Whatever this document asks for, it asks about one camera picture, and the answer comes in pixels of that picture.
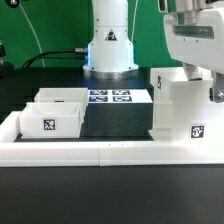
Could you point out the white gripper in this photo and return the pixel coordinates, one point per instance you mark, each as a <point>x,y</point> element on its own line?
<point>200,45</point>

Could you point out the white drawer cabinet box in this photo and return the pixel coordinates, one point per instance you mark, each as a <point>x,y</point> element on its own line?
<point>182,109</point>

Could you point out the white front drawer tray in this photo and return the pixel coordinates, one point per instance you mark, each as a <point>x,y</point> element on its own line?
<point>51,120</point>

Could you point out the white drawer tray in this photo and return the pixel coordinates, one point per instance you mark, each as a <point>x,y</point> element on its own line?
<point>62,95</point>
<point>51,120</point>

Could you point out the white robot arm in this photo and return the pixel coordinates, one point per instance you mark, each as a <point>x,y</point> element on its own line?
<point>110,54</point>

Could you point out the white rear drawer tray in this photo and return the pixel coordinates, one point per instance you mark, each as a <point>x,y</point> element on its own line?
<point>62,95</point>

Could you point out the white fiducial marker sheet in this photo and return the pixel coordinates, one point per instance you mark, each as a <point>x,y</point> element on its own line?
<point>116,96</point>

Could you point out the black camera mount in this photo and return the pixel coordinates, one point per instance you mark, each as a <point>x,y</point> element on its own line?
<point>6,68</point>

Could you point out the white U-shaped border frame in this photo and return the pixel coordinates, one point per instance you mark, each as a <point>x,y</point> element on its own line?
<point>121,153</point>

